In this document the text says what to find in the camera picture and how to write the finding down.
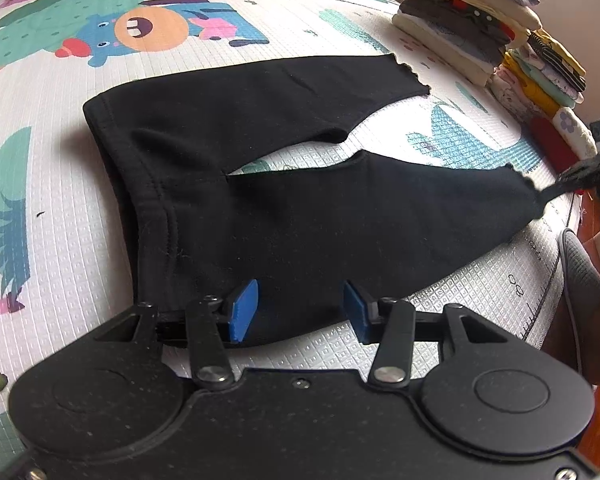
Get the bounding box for black pants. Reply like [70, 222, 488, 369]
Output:
[82, 52, 549, 349]

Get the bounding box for cartoon printed play mat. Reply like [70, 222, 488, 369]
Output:
[0, 0, 588, 461]

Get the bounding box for colourful stack of folded clothes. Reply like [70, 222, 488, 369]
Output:
[489, 29, 600, 175]

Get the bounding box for tall stack of folded clothes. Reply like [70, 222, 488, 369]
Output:
[392, 0, 544, 87]

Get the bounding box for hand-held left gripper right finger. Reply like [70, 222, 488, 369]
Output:
[342, 280, 512, 391]

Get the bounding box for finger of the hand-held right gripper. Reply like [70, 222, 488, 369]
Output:
[544, 153, 600, 198]

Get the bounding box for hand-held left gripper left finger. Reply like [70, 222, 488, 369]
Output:
[94, 279, 260, 392]

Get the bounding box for grey mesh fabric item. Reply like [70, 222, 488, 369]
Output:
[556, 227, 600, 386]

